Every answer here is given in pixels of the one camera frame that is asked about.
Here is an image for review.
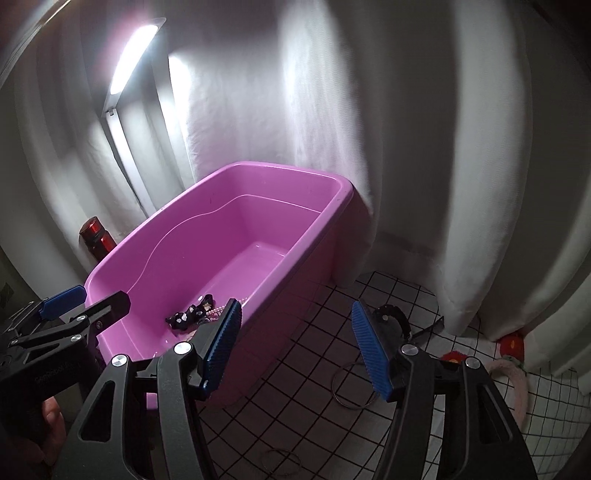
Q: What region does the pink crochet strawberry headband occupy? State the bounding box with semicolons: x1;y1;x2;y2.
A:
484;356;529;430

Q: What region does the black patterned hair bow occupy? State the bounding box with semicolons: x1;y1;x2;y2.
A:
165;294;214;332

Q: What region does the pearl hair claw clip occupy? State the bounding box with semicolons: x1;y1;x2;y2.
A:
206;298;249;322

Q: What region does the person's hand on gripper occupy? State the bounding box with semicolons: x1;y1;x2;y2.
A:
31;396;67;466

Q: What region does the red metal bottle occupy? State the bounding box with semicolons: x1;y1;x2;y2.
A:
79;216;117;262

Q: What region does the white black grid bedsheet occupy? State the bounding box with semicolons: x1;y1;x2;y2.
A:
200;271;590;479

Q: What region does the pink plastic storage bin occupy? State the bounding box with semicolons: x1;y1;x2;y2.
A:
85;161;368;408

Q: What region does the white pleated curtain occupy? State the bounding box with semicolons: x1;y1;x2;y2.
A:
1;1;590;393

